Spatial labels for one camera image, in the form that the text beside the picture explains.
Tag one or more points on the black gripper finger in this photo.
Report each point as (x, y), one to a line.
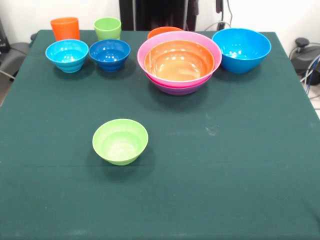
(195, 7)
(219, 6)

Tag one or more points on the wide orange bowl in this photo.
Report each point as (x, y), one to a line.
(180, 62)

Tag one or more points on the large pink bowl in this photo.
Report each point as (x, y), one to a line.
(142, 53)

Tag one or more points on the purple bowl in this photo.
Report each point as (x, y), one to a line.
(180, 91)

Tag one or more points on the small dark blue bowl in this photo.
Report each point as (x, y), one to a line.
(110, 56)

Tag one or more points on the orange cup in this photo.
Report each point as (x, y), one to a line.
(65, 28)

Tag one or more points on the small light blue bowl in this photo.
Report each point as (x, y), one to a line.
(67, 56)

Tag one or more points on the small deep orange bowl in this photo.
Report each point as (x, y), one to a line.
(160, 31)

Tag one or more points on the medium blue bowl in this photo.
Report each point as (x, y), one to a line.
(241, 51)

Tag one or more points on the green cup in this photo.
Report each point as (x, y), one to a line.
(107, 28)

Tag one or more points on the grey wheeled floor base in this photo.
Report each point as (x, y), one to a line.
(306, 53)
(15, 56)

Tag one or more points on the small green bowl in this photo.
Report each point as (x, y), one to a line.
(120, 142)

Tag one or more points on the dark green tablecloth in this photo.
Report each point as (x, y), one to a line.
(160, 200)

